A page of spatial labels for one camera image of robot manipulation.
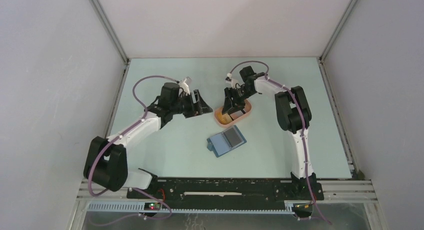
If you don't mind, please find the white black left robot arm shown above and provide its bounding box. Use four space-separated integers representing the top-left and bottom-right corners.
83 82 213 198

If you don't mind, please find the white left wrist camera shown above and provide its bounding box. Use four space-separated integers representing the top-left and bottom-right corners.
178 77 192 95

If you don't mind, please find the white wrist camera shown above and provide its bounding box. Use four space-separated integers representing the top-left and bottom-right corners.
225 73 240 89
178 77 192 95

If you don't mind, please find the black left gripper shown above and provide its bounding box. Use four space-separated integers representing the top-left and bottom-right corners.
170 90 212 119

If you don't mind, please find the blue-white cable duct strip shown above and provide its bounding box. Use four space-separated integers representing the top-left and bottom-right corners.
86 201 294 215

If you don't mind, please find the aluminium frame rail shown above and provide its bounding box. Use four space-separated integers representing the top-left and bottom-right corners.
76 179 379 205

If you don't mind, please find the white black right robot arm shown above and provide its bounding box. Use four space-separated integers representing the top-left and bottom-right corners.
221 66 316 199

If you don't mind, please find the blue card holder wallet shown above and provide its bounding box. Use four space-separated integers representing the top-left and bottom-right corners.
206 125 247 158

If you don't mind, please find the pink oval tray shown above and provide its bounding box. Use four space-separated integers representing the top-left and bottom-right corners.
213 100 252 128

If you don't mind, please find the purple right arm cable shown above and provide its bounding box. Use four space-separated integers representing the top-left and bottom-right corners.
228 60 332 226

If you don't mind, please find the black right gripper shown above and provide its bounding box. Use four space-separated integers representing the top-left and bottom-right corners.
222 85 257 114

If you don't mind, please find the gold credit card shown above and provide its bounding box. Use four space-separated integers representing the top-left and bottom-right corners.
217 112 233 125

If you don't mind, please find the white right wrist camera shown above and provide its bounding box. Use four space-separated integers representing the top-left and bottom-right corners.
225 73 240 89

